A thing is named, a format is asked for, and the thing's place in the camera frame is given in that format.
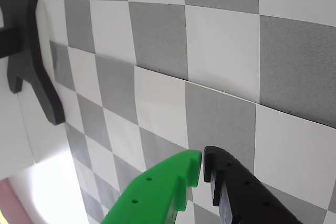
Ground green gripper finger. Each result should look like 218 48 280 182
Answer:
100 150 203 224

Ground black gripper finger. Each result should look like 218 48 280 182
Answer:
201 146 302 224

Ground grey white checkerboard mat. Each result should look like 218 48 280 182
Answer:
39 0 336 224

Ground black stand base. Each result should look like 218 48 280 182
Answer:
0 0 66 125

